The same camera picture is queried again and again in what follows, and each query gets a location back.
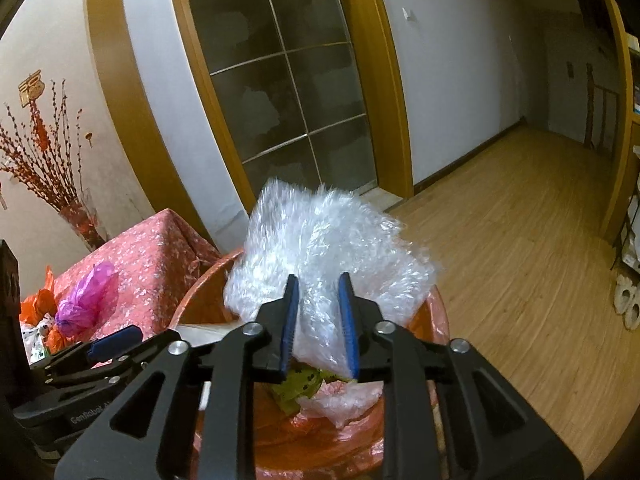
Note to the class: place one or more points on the spotted white plastic bag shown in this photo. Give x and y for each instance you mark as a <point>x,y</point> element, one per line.
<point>35,339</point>

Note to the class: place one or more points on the wall light switch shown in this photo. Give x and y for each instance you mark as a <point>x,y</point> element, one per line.
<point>408,14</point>

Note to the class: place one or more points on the bubble wrap sheet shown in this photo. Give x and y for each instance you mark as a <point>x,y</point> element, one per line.
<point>317,236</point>

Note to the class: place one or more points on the red hanging knot ornament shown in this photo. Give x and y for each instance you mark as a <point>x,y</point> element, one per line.
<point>30,90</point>

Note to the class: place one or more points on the wooden chair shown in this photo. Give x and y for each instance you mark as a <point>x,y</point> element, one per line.
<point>602,116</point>

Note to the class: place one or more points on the red floral tablecloth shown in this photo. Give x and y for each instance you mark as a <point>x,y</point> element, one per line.
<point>157,261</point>

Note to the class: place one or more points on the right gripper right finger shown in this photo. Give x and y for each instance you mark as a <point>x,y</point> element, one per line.
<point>447,410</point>

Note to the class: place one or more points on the glass sliding door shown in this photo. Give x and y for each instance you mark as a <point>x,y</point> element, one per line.
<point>287,82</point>

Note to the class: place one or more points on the purple plastic bag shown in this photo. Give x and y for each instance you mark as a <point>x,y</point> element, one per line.
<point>90,301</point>

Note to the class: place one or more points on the orange lined trash basket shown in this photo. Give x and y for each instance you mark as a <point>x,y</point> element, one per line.
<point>288,447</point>

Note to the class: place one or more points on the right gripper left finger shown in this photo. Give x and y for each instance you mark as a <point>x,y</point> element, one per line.
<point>192,408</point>

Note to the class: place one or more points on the cluttered storage shelf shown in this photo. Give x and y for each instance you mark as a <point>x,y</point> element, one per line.
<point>626,295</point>

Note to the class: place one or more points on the orange plastic bag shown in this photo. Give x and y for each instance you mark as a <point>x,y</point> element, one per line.
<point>35,307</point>
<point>56,341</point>

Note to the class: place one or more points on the red branch vase decoration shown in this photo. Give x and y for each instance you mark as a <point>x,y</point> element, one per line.
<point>57,176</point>

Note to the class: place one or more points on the green paw-print plastic bag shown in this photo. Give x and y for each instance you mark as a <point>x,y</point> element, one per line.
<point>301,380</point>

